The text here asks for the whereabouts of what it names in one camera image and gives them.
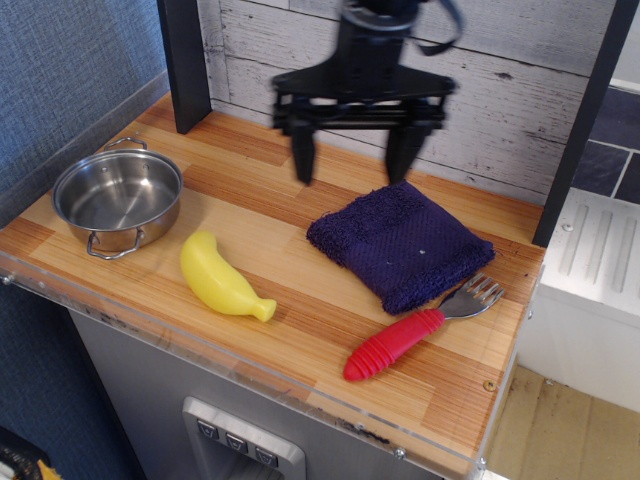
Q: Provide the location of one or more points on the right black post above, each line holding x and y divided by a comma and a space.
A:
608, 55

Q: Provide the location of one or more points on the purple folded towel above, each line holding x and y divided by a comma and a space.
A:
403, 246

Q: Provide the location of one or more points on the white grooved side unit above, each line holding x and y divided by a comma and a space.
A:
582, 328

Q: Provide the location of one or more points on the silver dispenser button panel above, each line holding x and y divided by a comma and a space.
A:
228, 447

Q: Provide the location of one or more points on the black post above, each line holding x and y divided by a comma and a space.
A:
608, 55
185, 60

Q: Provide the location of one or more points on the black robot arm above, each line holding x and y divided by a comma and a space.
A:
380, 7

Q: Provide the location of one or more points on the grey toy fridge cabinet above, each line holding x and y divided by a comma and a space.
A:
147, 383

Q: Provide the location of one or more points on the stainless steel pot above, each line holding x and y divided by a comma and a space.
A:
119, 199

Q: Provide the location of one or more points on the yellow toy banana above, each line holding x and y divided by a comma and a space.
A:
218, 284

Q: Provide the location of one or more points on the clear acrylic table edge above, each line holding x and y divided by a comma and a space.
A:
437, 402

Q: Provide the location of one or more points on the yellow black object on floor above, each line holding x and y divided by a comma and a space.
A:
19, 463

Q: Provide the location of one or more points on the red handled metal fork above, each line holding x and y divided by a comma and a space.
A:
380, 351

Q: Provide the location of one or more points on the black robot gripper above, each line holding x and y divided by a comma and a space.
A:
362, 85

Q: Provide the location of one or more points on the left black post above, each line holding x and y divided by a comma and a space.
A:
185, 60

